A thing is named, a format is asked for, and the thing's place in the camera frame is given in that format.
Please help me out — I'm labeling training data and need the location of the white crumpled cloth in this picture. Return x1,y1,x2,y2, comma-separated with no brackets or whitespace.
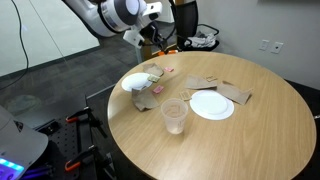
184,32,218,48

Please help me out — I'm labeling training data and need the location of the orange marker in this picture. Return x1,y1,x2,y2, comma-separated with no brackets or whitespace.
157,49,179,57

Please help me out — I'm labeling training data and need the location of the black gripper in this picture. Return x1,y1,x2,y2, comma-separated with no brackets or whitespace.
143,21,169,52

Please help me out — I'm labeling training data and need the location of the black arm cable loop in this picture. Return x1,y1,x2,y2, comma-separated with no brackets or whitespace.
143,0,180,48

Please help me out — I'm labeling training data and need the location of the tan wooden stand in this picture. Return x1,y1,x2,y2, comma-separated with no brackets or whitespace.
135,39,160,64

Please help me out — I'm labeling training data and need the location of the black hanging cable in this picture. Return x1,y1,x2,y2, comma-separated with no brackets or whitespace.
0,0,30,92

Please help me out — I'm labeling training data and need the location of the round floor plate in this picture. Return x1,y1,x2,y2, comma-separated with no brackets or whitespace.
4,94,43,116

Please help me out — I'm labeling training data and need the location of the black base plate block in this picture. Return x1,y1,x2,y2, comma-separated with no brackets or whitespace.
35,119,62,135

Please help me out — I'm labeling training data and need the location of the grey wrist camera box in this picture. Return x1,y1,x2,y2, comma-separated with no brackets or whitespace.
122,29,146,50

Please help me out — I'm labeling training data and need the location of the yellow green packet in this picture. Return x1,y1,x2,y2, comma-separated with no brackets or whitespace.
147,74,162,84

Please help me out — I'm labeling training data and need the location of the black chair with cloth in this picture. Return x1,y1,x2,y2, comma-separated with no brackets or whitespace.
174,0,221,53

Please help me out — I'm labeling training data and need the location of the clear plastic cup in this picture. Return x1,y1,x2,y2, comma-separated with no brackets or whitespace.
160,97,189,136

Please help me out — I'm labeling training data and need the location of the white wall outlet plate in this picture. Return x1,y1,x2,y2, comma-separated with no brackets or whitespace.
258,39,270,52
270,41,285,55

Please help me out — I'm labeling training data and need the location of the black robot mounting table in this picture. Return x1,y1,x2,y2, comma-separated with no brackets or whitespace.
19,84,116,180

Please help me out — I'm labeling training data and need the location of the white round plate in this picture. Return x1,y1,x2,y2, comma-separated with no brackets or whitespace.
120,72,154,93
189,89,235,121

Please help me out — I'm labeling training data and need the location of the black clamp orange handle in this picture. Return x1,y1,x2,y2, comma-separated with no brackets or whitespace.
65,106,108,138
64,144,116,180

